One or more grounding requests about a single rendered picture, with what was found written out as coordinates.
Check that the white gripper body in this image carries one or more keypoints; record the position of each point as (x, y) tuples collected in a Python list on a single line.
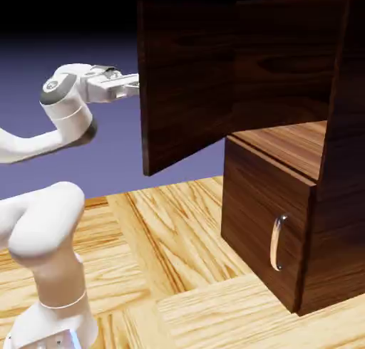
[(99, 91)]

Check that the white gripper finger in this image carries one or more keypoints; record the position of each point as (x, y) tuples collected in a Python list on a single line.
[(131, 91), (131, 77)]

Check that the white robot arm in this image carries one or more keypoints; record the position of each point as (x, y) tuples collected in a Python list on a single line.
[(48, 235)]

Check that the dark wood cabinet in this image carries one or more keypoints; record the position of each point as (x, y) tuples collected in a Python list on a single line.
[(342, 212)]

